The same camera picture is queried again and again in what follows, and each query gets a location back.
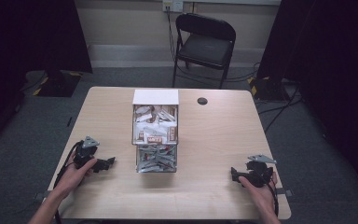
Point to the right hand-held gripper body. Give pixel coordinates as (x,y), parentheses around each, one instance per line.
(259,172)

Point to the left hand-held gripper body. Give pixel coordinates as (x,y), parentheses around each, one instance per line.
(85,151)

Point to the person's right hand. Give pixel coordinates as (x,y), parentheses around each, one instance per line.
(261,196)

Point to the person's left hand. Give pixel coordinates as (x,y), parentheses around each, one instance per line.
(73,178)

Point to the grey table clamp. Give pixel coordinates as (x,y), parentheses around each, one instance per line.
(285,192)

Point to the small black thing on floor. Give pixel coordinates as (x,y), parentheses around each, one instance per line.
(69,121)

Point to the pile of silver stick packets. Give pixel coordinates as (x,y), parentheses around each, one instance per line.
(157,158)

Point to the pile of white brown sachets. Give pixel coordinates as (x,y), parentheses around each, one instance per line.
(154,124)

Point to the black stand base yellow stripes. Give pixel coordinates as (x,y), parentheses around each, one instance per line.
(59,84)
(268,88)

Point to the black table grommet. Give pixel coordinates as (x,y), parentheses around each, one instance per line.
(202,101)

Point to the white box of packets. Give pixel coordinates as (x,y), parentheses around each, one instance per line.
(155,97)

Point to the dark curtain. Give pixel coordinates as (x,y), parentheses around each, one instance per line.
(332,62)
(28,37)

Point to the black folding chair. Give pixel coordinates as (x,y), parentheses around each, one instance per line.
(205,46)

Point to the white wall socket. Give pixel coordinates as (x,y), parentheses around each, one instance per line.
(172,5)

